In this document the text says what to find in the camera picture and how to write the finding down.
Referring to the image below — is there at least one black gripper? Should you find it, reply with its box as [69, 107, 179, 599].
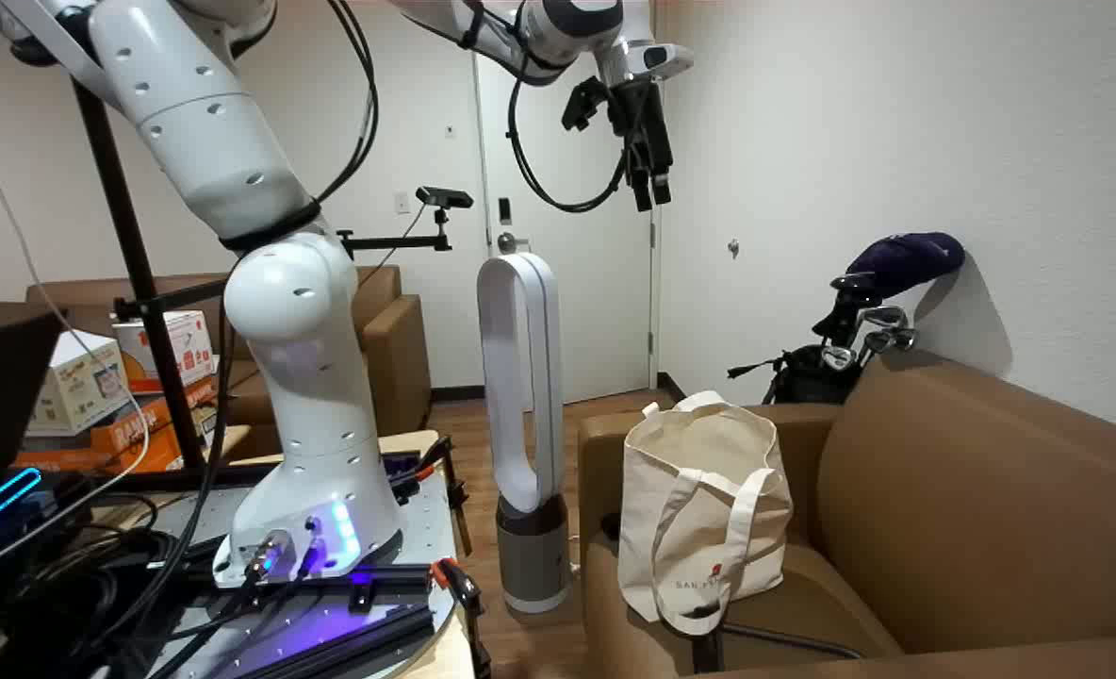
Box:
[604, 73, 680, 214]

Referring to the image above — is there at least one black golf bag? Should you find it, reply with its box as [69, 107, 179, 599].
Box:
[725, 337, 875, 409]

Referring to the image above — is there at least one cream canvas tote bag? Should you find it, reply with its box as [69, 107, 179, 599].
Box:
[615, 390, 797, 636]

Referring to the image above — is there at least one white door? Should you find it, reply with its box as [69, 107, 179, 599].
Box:
[474, 0, 658, 397]

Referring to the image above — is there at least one dark purple golf headcover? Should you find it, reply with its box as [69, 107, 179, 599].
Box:
[834, 230, 969, 313]

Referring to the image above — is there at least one red black bar clamp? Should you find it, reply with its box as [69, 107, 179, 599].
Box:
[430, 560, 493, 679]
[384, 435, 474, 560]

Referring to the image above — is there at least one white bladeless tower fan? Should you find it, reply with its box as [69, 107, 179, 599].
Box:
[474, 249, 572, 619]

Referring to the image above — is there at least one robot mounting table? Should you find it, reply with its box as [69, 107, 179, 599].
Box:
[0, 428, 493, 679]

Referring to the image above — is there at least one brown leather armchair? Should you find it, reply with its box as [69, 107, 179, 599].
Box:
[577, 355, 1116, 679]

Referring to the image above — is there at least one white box red print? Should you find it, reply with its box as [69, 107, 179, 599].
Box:
[108, 307, 218, 391]

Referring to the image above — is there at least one black tripod stand pole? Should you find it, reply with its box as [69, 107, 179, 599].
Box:
[66, 73, 260, 493]

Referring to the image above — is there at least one orange flat box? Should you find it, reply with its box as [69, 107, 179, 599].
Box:
[10, 374, 229, 480]

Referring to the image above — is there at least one white cardboard box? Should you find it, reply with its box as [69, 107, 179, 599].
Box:
[24, 328, 136, 441]

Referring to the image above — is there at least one white grey lamp head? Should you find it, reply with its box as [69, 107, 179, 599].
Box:
[0, 0, 97, 73]

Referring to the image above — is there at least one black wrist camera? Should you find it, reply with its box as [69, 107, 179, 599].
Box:
[557, 74, 615, 137]

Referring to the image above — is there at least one black camera on boom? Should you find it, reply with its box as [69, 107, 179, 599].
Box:
[335, 186, 474, 260]

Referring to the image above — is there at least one black cable bundle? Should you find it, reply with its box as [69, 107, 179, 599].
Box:
[0, 526, 215, 679]

